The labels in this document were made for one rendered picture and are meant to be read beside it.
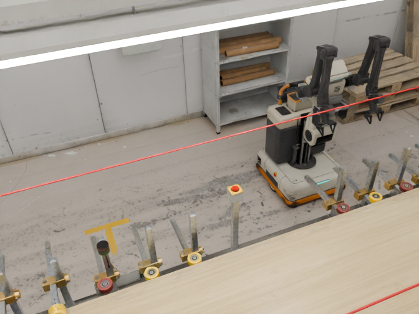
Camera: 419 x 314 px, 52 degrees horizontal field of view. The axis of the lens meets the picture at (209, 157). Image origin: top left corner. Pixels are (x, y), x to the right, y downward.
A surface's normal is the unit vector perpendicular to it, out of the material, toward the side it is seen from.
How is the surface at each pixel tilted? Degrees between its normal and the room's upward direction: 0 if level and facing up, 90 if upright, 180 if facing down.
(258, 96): 0
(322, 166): 0
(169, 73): 90
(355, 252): 0
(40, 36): 61
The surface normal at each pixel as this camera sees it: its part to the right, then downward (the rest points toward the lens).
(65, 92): 0.38, 0.55
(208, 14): 0.32, 0.10
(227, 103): -0.03, -0.79
